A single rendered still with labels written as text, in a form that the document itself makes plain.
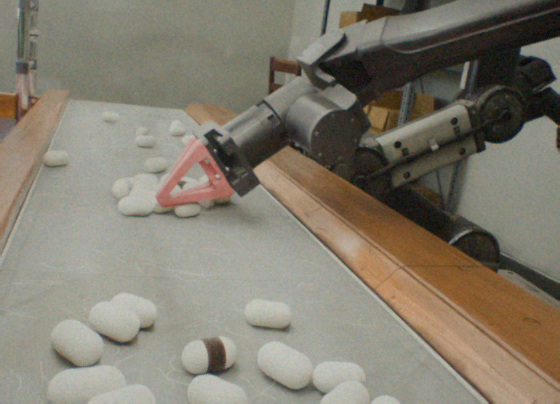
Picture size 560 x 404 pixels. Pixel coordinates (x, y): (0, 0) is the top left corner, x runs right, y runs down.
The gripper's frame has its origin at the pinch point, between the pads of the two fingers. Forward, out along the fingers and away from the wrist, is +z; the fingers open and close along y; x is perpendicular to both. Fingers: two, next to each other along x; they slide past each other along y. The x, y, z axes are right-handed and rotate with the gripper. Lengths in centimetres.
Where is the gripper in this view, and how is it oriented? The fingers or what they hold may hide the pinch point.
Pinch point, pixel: (164, 197)
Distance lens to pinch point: 62.8
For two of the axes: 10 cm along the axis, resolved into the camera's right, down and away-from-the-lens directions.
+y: 3.0, 2.6, -9.2
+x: 5.0, 7.8, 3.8
